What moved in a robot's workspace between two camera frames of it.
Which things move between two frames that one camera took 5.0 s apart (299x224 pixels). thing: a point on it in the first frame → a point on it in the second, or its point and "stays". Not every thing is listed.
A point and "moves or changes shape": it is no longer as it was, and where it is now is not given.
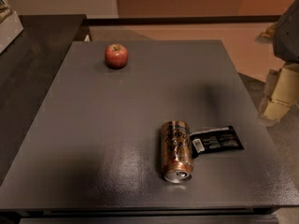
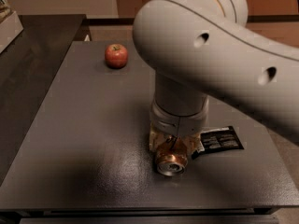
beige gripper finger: [281, 92] → [178, 117]
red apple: [116, 56] stays
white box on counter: [9, 29] stays
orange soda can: [177, 150] moves or changes shape
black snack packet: [216, 140] stays
